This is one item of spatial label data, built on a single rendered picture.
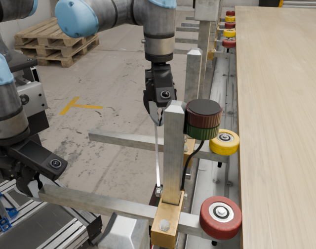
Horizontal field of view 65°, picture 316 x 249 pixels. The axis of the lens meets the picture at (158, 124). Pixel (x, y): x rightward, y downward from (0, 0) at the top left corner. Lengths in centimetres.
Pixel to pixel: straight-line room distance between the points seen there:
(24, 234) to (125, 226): 124
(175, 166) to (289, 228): 24
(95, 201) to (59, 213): 88
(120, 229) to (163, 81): 43
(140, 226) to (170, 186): 30
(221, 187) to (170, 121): 58
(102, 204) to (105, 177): 128
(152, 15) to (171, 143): 29
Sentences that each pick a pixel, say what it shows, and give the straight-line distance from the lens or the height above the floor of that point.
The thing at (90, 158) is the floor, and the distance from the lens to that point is 205.
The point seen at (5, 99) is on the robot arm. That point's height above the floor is 111.
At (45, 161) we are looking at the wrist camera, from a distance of 57.
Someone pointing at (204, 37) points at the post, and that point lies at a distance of 89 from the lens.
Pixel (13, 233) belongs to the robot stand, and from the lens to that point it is 149.
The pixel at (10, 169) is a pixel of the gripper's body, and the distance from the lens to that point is 61.
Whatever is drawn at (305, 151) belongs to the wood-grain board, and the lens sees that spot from 75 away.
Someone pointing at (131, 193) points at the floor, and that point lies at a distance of 175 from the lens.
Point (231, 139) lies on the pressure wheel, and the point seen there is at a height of 91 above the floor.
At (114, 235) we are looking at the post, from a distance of 23.
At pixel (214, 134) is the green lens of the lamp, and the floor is 107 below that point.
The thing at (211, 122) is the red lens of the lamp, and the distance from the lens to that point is 41.
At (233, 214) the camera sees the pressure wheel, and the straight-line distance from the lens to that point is 53.
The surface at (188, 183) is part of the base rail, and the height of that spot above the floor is 70.
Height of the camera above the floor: 132
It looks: 34 degrees down
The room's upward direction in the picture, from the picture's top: straight up
